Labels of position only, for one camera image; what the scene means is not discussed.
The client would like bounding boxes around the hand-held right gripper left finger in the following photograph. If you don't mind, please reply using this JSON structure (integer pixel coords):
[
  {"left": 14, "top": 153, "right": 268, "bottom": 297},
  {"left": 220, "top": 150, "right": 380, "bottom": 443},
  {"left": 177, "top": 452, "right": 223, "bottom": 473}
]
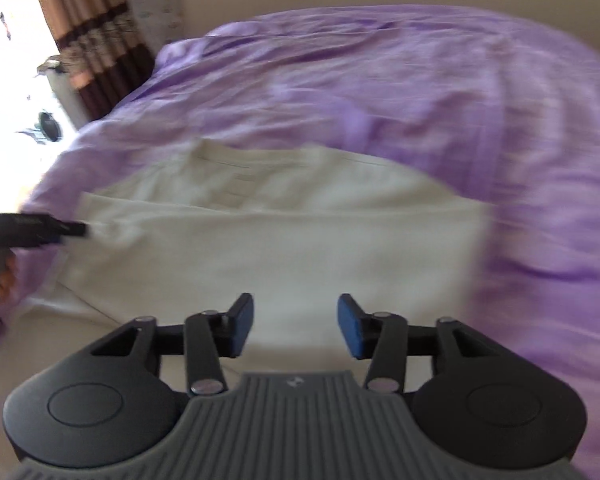
[{"left": 87, "top": 293, "right": 255, "bottom": 395}]

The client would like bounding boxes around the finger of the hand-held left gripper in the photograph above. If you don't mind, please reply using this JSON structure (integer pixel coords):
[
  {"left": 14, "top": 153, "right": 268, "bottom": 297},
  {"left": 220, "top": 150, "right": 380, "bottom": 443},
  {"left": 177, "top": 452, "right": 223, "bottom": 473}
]
[{"left": 44, "top": 216, "right": 89, "bottom": 247}]

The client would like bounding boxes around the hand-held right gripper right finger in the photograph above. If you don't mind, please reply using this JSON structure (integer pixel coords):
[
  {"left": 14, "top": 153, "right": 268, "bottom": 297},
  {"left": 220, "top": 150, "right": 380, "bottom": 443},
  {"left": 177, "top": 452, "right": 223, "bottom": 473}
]
[{"left": 336, "top": 294, "right": 503, "bottom": 395}]

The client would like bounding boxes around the white garment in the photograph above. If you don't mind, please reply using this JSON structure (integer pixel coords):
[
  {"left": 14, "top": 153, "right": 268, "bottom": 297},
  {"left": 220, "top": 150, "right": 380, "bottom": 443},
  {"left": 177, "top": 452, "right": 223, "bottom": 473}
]
[{"left": 10, "top": 139, "right": 494, "bottom": 386}]

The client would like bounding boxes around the person's left hand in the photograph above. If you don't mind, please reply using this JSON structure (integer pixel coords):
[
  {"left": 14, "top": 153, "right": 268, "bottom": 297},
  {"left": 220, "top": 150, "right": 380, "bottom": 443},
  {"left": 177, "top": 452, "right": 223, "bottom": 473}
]
[{"left": 0, "top": 254, "right": 17, "bottom": 302}]

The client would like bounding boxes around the black round object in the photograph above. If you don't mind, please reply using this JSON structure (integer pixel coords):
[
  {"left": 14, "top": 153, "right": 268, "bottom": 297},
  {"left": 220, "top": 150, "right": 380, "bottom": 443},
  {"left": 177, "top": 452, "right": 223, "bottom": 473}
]
[{"left": 38, "top": 111, "right": 64, "bottom": 142}]

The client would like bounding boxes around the brown striped curtain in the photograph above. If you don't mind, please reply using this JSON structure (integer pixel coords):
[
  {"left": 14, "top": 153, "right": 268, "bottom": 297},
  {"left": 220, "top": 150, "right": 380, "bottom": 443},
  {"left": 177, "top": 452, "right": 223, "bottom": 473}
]
[{"left": 27, "top": 0, "right": 156, "bottom": 124}]

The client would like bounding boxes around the purple floral bed cover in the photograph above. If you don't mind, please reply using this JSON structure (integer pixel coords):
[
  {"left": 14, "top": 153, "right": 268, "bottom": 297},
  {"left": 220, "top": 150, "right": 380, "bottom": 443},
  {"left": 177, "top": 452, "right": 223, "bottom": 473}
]
[{"left": 0, "top": 5, "right": 600, "bottom": 441}]

